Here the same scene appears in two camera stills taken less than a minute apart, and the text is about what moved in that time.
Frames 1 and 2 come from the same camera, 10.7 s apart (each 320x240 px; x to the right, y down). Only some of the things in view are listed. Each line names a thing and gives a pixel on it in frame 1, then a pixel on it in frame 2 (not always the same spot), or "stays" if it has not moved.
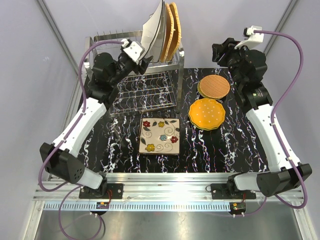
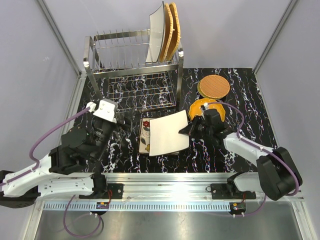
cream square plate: (156, 51) stays
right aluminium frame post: (289, 10) stays
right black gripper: (227, 47) → (190, 130)
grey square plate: (150, 28) → (164, 133)
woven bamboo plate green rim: (208, 88) stays
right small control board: (236, 208) stays
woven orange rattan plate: (214, 86) stays
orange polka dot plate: (207, 113) stays
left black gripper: (144, 63) → (120, 126)
